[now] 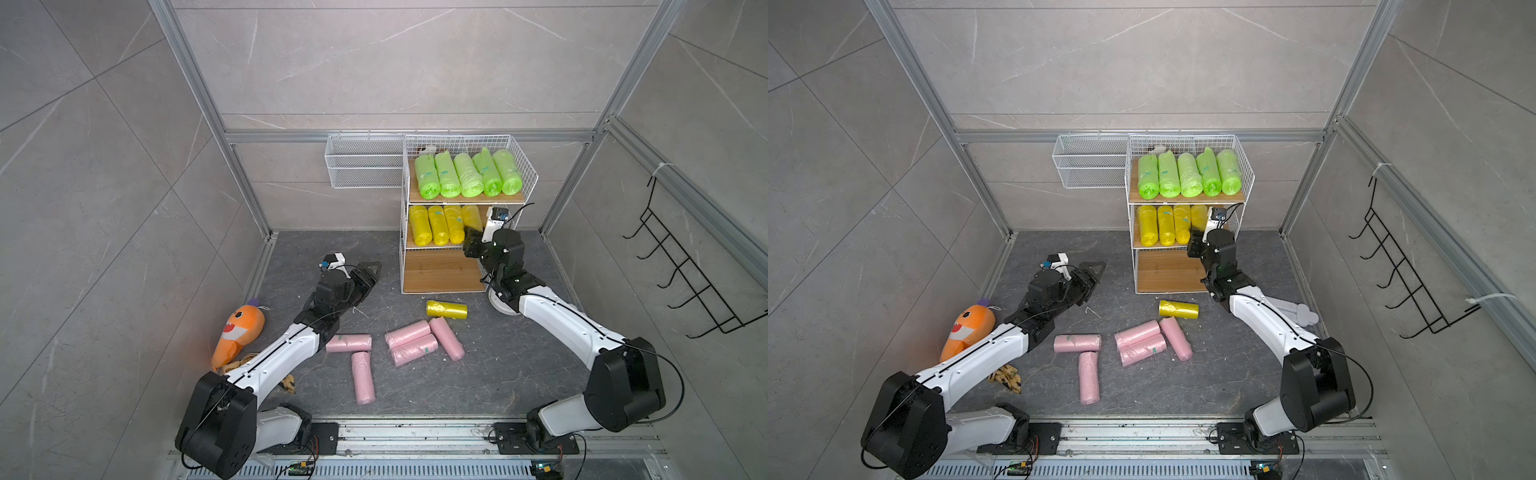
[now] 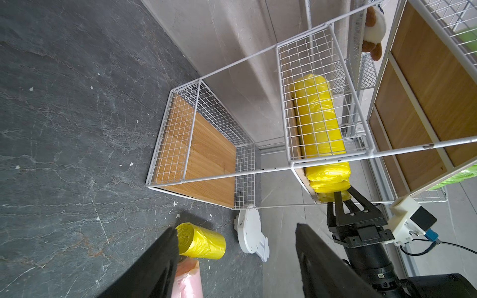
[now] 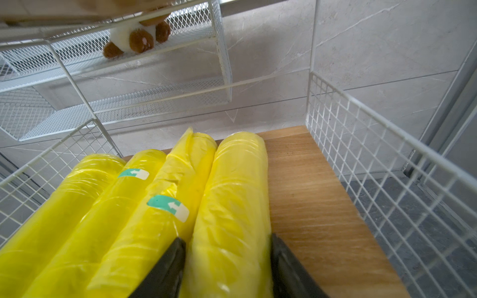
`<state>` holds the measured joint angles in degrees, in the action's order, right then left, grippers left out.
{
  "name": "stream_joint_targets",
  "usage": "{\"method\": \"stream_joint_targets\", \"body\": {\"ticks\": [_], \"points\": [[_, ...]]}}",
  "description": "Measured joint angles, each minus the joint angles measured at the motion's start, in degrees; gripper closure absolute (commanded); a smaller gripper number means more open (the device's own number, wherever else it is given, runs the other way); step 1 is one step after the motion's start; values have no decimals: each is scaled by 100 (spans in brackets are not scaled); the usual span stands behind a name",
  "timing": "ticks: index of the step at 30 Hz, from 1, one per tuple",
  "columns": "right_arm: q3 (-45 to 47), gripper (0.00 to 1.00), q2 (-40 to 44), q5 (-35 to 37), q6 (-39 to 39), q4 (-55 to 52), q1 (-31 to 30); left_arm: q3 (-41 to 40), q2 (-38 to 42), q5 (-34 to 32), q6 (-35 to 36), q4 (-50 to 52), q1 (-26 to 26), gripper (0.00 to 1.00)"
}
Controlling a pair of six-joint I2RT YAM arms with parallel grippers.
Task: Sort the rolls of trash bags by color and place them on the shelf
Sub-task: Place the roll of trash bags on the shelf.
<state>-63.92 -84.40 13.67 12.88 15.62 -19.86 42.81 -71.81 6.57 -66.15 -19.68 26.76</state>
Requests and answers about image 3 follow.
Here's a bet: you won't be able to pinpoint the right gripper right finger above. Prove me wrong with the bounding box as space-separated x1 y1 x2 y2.
270 233 329 298

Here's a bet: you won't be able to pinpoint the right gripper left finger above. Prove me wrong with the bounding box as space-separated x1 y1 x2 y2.
129 237 186 298

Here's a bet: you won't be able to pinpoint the yellow roll horizontal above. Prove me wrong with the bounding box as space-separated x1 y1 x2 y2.
179 132 273 298

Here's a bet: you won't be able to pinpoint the yellow roll diagonal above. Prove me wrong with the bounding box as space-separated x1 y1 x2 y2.
84 128 217 298

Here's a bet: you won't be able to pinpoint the yellow roll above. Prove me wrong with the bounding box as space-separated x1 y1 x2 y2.
1 154 125 298
24 149 166 298

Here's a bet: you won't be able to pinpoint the small brown white plush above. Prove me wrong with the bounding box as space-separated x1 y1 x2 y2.
103 15 171 59

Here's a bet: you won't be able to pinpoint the white wire three-tier shelf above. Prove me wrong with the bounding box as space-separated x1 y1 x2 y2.
0 0 477 298

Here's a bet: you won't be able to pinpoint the white wire wall basket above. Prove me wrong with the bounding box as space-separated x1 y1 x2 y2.
1 1 232 145

